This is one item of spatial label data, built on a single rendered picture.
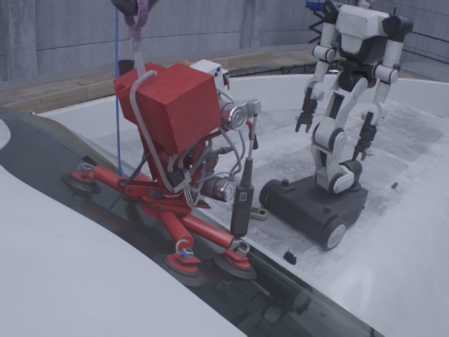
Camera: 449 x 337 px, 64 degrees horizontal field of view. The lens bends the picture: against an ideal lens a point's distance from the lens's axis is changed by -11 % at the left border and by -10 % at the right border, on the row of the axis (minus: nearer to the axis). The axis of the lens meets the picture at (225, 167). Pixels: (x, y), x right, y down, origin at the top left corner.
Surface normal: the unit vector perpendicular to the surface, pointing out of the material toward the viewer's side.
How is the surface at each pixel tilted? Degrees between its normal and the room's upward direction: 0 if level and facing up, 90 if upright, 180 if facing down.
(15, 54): 90
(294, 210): 90
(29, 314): 21
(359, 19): 90
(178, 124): 90
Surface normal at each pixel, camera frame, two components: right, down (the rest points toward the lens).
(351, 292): 0.28, -0.76
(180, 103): 0.70, 0.39
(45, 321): 0.37, -0.91
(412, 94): 0.21, 0.47
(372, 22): -0.10, 0.37
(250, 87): 0.49, 0.45
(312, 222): -0.77, 0.22
